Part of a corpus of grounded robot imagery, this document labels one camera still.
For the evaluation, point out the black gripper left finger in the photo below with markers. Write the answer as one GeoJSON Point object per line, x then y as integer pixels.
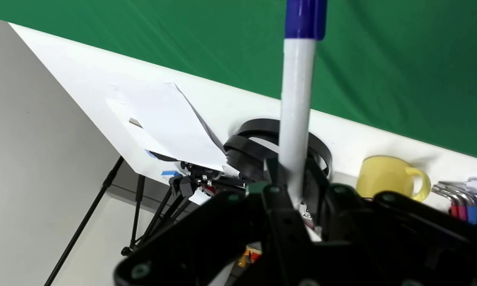
{"type": "Point", "coordinates": [222, 238]}

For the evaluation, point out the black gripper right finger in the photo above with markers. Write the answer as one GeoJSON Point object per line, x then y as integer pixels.
{"type": "Point", "coordinates": [397, 243]}

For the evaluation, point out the white marker blue cap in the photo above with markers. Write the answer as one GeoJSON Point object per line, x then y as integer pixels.
{"type": "Point", "coordinates": [295, 105]}

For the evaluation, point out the small pale yellow cup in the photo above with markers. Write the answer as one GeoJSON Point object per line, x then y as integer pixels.
{"type": "Point", "coordinates": [381, 177]}

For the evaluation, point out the coloured hex key set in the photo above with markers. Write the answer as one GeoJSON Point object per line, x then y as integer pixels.
{"type": "Point", "coordinates": [461, 204]}

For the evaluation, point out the large black tripod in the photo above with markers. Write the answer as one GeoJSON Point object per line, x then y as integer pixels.
{"type": "Point", "coordinates": [138, 207]}

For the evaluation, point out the white paper sheet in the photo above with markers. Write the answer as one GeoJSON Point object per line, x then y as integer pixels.
{"type": "Point", "coordinates": [163, 127]}

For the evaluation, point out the black light stand pole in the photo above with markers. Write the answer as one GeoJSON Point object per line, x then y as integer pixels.
{"type": "Point", "coordinates": [89, 215]}

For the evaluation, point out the green table cloth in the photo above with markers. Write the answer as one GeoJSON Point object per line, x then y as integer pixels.
{"type": "Point", "coordinates": [143, 32]}

